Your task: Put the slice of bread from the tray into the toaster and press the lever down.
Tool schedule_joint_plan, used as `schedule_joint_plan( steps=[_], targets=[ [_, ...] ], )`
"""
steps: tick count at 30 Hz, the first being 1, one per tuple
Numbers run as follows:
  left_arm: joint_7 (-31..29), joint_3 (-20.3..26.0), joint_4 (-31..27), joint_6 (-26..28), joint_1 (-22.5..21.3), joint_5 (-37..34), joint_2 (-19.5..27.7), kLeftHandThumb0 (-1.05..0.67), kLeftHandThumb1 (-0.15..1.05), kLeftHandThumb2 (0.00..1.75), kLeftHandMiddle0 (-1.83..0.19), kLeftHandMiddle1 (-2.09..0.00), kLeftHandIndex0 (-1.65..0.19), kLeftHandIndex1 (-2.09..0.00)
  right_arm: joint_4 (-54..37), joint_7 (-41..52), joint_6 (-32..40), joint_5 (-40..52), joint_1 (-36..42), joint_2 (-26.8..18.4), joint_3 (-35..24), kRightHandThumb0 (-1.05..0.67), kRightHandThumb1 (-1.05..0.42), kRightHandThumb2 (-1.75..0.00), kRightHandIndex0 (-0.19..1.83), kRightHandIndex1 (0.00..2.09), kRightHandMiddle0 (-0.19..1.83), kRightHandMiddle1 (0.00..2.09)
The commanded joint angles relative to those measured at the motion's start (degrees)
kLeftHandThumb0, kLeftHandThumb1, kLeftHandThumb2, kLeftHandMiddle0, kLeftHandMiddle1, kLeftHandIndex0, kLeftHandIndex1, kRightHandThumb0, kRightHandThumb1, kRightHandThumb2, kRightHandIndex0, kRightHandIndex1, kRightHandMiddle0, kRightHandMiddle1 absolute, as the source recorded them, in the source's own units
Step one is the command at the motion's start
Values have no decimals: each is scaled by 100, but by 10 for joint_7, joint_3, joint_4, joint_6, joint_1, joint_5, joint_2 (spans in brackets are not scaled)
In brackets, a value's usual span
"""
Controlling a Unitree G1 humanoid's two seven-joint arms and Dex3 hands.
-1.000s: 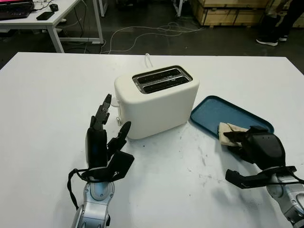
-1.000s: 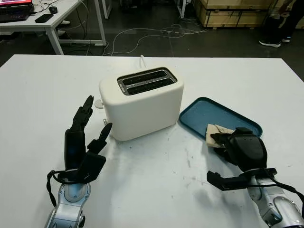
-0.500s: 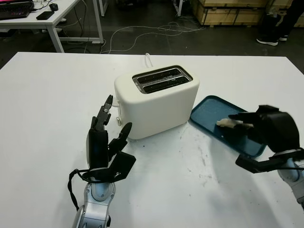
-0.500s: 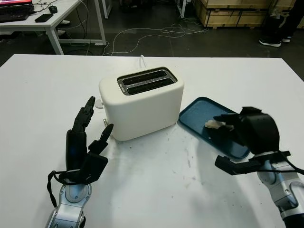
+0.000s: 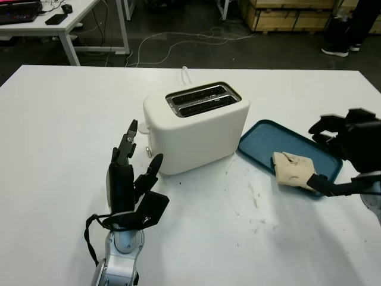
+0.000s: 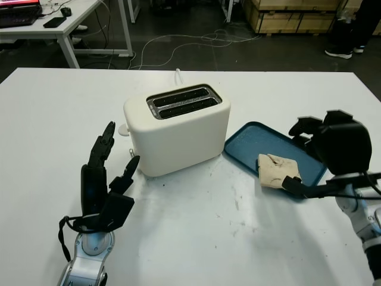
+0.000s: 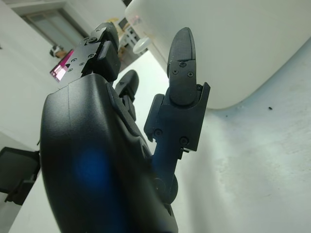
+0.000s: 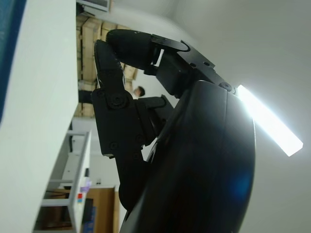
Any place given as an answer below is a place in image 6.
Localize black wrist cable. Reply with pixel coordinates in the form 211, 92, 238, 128
58, 216, 102, 262
315, 171, 381, 200

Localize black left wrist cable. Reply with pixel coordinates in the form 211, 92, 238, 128
58, 216, 102, 262

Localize black trash bin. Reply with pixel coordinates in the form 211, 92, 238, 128
330, 8, 357, 47

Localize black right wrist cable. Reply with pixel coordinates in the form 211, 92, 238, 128
315, 171, 381, 200

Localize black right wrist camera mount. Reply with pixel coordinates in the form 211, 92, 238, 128
282, 172, 370, 200

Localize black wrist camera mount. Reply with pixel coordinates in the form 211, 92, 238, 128
73, 192, 135, 233
282, 172, 370, 200

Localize black laptop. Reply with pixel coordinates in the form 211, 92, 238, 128
0, 0, 43, 29

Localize cream white toaster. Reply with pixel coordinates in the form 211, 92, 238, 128
123, 83, 232, 177

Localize blue plastic tray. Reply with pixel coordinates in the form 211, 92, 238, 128
223, 120, 328, 203

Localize person in dark trousers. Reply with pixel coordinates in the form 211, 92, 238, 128
324, 0, 381, 60

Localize stacked wooden crates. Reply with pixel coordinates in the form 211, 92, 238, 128
242, 0, 381, 36

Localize slice of bread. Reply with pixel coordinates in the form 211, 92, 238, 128
257, 153, 302, 189

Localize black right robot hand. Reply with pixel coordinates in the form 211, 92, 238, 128
288, 109, 372, 176

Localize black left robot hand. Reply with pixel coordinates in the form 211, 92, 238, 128
80, 120, 140, 216

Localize white cable on floor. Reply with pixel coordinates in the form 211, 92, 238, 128
129, 28, 263, 70

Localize black smartphone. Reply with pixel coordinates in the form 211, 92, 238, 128
43, 17, 67, 29

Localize white office desk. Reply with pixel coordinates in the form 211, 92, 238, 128
0, 0, 133, 69

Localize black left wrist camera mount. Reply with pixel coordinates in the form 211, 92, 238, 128
73, 192, 135, 233

